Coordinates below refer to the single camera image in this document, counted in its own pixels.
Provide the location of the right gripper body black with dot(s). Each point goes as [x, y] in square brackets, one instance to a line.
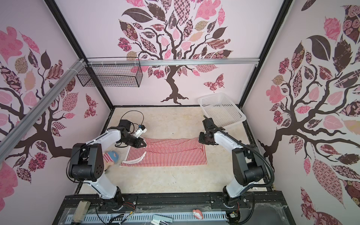
[205, 137]

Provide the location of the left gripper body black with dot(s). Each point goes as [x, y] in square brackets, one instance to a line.
[135, 142]

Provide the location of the red white striped tank top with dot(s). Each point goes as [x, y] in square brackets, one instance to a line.
[167, 153]

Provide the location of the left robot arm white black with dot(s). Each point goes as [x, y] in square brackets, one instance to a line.
[86, 164]

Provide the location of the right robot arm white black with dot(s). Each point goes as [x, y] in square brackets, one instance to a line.
[248, 169]

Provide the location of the white plastic laundry basket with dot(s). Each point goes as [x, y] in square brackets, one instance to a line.
[224, 112]

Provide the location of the plush doll blue hat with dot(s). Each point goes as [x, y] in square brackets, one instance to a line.
[110, 158]

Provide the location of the red white small toy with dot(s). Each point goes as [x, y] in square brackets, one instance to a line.
[198, 214]

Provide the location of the beige box on base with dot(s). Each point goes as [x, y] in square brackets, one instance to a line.
[80, 212]

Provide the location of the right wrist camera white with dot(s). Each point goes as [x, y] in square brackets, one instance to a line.
[209, 125]

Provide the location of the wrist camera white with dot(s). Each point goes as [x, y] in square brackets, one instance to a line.
[209, 125]
[141, 130]

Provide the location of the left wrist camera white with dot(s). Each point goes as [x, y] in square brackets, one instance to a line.
[141, 130]

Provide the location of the black wire mesh basket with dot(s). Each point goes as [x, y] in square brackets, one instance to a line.
[111, 72]

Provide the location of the white slotted cable duct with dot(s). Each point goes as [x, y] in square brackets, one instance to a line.
[171, 217]

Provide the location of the white device on duct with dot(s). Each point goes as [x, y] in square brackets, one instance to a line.
[161, 220]

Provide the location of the aluminium rail back wall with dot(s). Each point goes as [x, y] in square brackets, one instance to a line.
[174, 62]

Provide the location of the aluminium rail wall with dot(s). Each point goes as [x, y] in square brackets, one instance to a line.
[18, 132]
[174, 62]

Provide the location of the aluminium rail left wall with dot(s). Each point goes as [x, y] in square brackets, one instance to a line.
[18, 132]

